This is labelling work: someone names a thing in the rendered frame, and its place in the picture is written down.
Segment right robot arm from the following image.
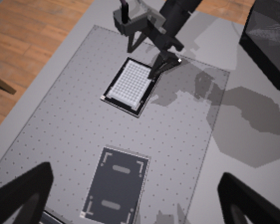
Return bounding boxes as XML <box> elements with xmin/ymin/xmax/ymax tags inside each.
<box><xmin>113</xmin><ymin>0</ymin><xmax>202</xmax><ymax>37</ymax></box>

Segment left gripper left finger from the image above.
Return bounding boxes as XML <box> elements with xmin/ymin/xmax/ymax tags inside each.
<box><xmin>0</xmin><ymin>161</ymin><xmax>54</xmax><ymax>224</ymax></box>

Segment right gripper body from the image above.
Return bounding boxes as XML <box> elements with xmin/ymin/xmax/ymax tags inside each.
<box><xmin>128</xmin><ymin>0</ymin><xmax>191</xmax><ymax>61</ymax></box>

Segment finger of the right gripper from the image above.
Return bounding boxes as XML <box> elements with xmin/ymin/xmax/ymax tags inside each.
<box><xmin>147</xmin><ymin>53</ymin><xmax>181</xmax><ymax>80</ymax></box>
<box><xmin>127</xmin><ymin>27</ymin><xmax>150</xmax><ymax>54</ymax></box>

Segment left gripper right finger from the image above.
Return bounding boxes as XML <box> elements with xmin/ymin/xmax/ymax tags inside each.
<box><xmin>217</xmin><ymin>172</ymin><xmax>280</xmax><ymax>224</ymax></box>

